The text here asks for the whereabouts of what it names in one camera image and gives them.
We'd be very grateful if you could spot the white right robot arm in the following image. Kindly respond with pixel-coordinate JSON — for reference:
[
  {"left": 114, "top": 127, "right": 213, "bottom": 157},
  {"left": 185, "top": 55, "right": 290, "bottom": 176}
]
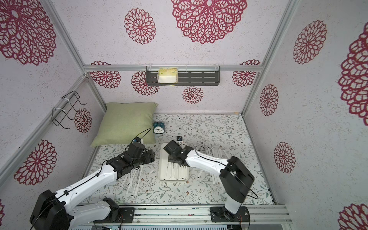
[{"left": 163, "top": 140, "right": 258, "bottom": 215}]

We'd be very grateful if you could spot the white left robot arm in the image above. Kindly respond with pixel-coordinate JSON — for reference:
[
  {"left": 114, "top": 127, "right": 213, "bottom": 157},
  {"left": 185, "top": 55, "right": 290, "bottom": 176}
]
[{"left": 30, "top": 142, "right": 155, "bottom": 230}]

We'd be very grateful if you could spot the white plastic storage tray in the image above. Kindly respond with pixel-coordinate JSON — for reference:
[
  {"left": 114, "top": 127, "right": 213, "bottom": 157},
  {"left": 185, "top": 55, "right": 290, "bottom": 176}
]
[{"left": 158, "top": 143, "right": 189, "bottom": 182}]

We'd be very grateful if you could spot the teal alarm clock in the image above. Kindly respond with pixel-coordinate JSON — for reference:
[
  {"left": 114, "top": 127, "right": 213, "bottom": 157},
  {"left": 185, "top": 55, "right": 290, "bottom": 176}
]
[{"left": 153, "top": 122, "right": 165, "bottom": 134}]

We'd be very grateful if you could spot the green linen pillow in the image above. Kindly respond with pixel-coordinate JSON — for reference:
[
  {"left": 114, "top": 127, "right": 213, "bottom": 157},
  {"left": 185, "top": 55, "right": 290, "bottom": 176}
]
[{"left": 91, "top": 102, "right": 158, "bottom": 147}]

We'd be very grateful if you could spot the yellow sponge pack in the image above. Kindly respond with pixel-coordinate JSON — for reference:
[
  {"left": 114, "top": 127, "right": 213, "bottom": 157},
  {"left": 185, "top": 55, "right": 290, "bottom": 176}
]
[{"left": 157, "top": 68, "right": 179, "bottom": 84}]

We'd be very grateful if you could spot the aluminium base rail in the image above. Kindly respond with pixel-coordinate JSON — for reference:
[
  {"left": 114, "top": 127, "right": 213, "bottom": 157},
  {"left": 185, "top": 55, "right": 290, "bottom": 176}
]
[{"left": 70, "top": 205, "right": 292, "bottom": 230}]

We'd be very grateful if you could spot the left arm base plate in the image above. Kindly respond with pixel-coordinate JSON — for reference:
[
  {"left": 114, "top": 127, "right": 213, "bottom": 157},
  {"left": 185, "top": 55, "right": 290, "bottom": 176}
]
[{"left": 94, "top": 207, "right": 135, "bottom": 223}]

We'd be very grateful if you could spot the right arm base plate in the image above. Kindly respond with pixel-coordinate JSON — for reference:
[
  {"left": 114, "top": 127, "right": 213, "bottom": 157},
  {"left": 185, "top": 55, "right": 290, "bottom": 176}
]
[{"left": 210, "top": 206, "right": 250, "bottom": 222}]

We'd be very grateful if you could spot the dark metal wall shelf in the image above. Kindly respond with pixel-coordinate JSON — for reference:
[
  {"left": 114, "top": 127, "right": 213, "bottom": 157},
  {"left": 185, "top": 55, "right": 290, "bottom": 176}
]
[{"left": 145, "top": 66, "right": 221, "bottom": 86}]

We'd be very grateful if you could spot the black wire wall rack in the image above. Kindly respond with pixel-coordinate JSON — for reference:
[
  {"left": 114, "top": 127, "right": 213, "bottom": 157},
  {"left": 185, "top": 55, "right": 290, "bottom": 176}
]
[{"left": 51, "top": 90, "right": 86, "bottom": 129}]

